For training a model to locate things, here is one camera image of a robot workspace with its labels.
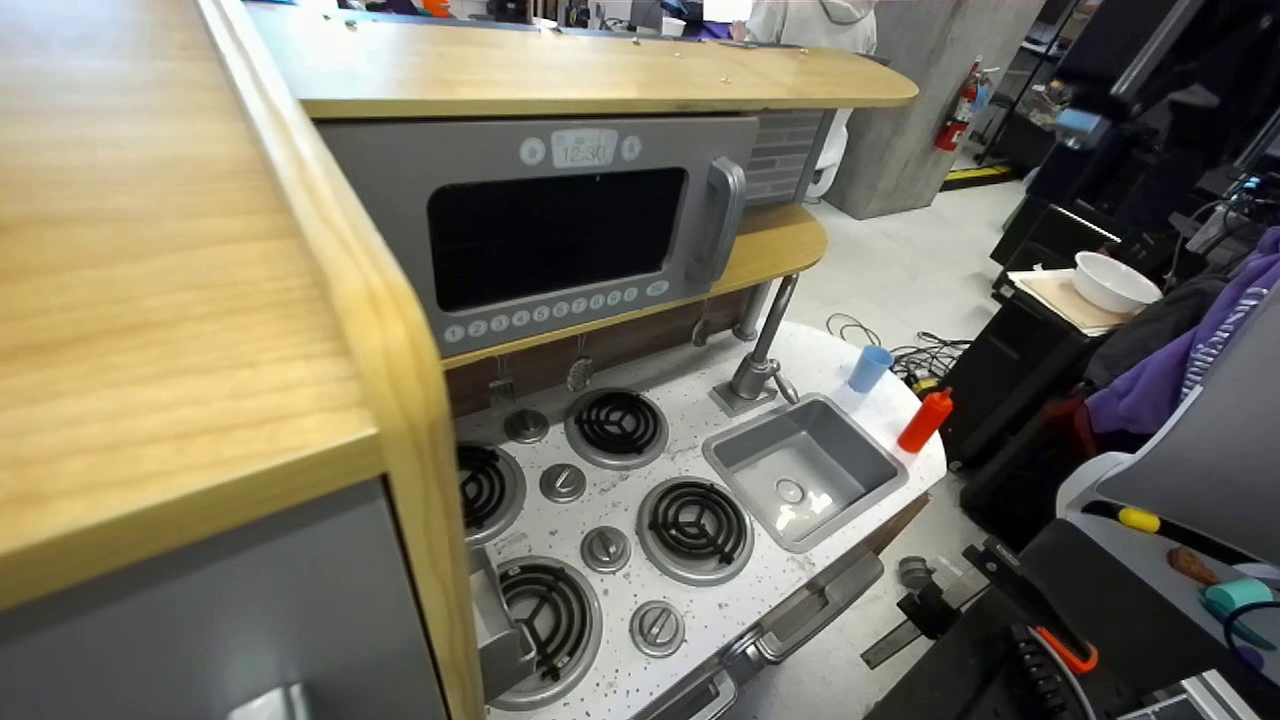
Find black cabinet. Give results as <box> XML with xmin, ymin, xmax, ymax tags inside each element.
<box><xmin>940</xmin><ymin>292</ymin><xmax>1101</xmax><ymax>471</ymax></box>

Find grey microwave door handle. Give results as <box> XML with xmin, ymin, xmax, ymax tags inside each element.
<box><xmin>686</xmin><ymin>157</ymin><xmax>748</xmax><ymax>286</ymax></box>

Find black clamp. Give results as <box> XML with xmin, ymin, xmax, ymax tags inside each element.
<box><xmin>862</xmin><ymin>540</ymin><xmax>1001</xmax><ymax>669</ymax></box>

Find white bowl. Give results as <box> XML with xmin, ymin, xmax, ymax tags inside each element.
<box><xmin>1073</xmin><ymin>251</ymin><xmax>1164</xmax><ymax>315</ymax></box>

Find toy kitchen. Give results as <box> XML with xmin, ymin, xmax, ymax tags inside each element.
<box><xmin>0</xmin><ymin>0</ymin><xmax>949</xmax><ymax>720</ymax></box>

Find black coil burner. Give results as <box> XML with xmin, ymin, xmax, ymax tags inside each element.
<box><xmin>565</xmin><ymin>388</ymin><xmax>670</xmax><ymax>471</ymax></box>
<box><xmin>637</xmin><ymin>477</ymin><xmax>755</xmax><ymax>587</ymax></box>
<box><xmin>458</xmin><ymin>441</ymin><xmax>527</xmax><ymax>546</ymax></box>
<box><xmin>488</xmin><ymin>556</ymin><xmax>604</xmax><ymax>712</ymax></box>

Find yellow black floor strip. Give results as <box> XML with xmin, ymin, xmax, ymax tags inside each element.
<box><xmin>940</xmin><ymin>163</ymin><xmax>1017</xmax><ymax>191</ymax></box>

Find brown toy piece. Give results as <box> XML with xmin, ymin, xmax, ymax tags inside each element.
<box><xmin>1168</xmin><ymin>546</ymin><xmax>1221</xmax><ymax>587</ymax></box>

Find grey toy sink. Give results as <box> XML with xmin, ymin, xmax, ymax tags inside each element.
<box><xmin>702</xmin><ymin>393</ymin><xmax>911</xmax><ymax>554</ymax></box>

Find grey oven door handle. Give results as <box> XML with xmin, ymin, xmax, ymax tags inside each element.
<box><xmin>632</xmin><ymin>666</ymin><xmax>741</xmax><ymax>720</ymax></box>
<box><xmin>750</xmin><ymin>553</ymin><xmax>886</xmax><ymax>664</ymax></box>

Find blue cup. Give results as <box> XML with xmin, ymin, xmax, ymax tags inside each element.
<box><xmin>848</xmin><ymin>345</ymin><xmax>894</xmax><ymax>394</ymax></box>

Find orange squeeze bottle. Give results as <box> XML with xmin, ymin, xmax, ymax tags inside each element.
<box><xmin>897</xmin><ymin>389</ymin><xmax>954</xmax><ymax>455</ymax></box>

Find tangle of black cables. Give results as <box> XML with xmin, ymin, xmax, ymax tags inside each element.
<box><xmin>826</xmin><ymin>313</ymin><xmax>973</xmax><ymax>397</ymax></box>

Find red fire extinguisher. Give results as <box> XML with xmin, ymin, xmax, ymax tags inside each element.
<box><xmin>934</xmin><ymin>57</ymin><xmax>993</xmax><ymax>153</ymax></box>

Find grey toy tap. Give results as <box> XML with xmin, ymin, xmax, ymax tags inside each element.
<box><xmin>710</xmin><ymin>273</ymin><xmax>801</xmax><ymax>417</ymax></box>

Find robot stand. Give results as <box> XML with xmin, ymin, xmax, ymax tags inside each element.
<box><xmin>865</xmin><ymin>515</ymin><xmax>1280</xmax><ymax>720</ymax></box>

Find grey microwave door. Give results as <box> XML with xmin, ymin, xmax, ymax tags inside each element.
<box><xmin>318</xmin><ymin>115</ymin><xmax>759</xmax><ymax>359</ymax></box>

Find person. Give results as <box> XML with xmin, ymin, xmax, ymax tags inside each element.
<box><xmin>745</xmin><ymin>0</ymin><xmax>879</xmax><ymax>56</ymax></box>

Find teal toy piece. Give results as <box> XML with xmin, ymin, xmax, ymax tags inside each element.
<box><xmin>1202</xmin><ymin>578</ymin><xmax>1275</xmax><ymax>623</ymax></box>

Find purple cloth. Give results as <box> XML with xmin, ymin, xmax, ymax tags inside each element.
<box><xmin>1085</xmin><ymin>228</ymin><xmax>1280</xmax><ymax>438</ymax></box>

